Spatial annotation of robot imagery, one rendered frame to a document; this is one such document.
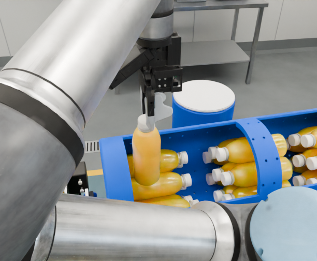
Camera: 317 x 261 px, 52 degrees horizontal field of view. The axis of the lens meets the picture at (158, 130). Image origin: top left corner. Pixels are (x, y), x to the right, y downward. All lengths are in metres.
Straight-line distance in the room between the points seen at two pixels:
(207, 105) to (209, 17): 3.03
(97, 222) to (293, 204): 0.25
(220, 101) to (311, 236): 1.06
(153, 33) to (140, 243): 0.37
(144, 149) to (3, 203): 0.57
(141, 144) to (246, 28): 3.93
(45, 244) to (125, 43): 0.21
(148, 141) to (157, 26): 0.27
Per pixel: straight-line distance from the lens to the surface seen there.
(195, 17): 4.31
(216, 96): 1.47
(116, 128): 3.03
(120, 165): 0.81
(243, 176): 0.95
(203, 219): 0.48
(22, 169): 0.21
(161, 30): 0.61
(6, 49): 4.43
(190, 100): 1.42
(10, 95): 0.22
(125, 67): 0.64
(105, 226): 0.38
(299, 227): 0.45
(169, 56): 0.66
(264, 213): 0.48
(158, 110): 0.69
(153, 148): 0.76
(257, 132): 0.94
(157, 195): 0.96
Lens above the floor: 1.77
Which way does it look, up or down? 37 degrees down
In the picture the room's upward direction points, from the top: straight up
